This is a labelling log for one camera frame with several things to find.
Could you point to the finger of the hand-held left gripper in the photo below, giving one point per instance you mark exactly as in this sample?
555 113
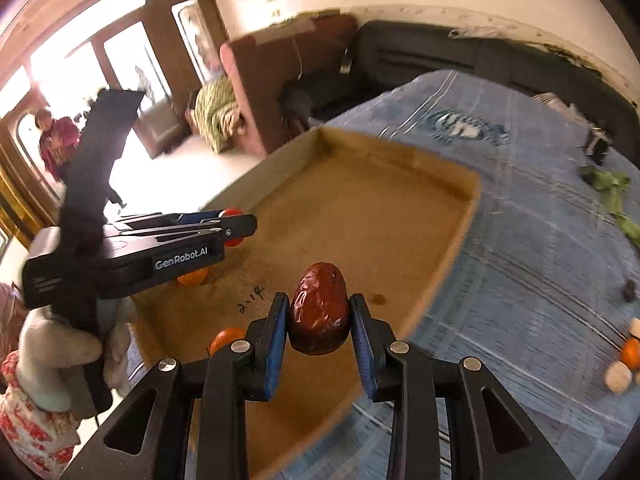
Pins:
195 217
240 225

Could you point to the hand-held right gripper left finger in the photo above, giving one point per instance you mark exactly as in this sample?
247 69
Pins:
275 355

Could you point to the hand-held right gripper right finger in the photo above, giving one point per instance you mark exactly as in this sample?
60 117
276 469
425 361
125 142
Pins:
362 355

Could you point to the red tomato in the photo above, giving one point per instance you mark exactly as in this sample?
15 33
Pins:
232 241

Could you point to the large red date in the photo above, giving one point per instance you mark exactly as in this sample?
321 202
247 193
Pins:
320 310

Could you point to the cardboard tray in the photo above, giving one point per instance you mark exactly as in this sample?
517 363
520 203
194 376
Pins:
360 220

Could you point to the white food chunk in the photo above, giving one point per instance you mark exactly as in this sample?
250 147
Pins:
635 329
617 377

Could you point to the small orange mandarin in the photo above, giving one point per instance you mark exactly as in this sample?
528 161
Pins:
631 355
194 277

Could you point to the person's left forearm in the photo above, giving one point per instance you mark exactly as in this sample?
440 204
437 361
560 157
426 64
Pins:
25 420

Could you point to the person's left hand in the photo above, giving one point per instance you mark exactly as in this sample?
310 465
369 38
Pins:
50 340

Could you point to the large orange mandarin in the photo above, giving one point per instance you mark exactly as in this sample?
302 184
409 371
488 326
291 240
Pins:
222 339

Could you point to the green patterned blanket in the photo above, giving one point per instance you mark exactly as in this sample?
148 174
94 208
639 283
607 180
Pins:
215 110

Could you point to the wooden glass door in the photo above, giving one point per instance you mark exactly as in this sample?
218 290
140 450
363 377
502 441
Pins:
160 20

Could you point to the black leather sofa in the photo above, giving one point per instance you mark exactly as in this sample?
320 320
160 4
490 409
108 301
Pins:
425 47

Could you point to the small red date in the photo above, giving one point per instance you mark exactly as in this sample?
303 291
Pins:
628 292

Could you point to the green leafy stem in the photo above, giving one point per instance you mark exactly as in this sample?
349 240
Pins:
610 185

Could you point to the small black device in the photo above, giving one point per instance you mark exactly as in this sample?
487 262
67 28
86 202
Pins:
595 145

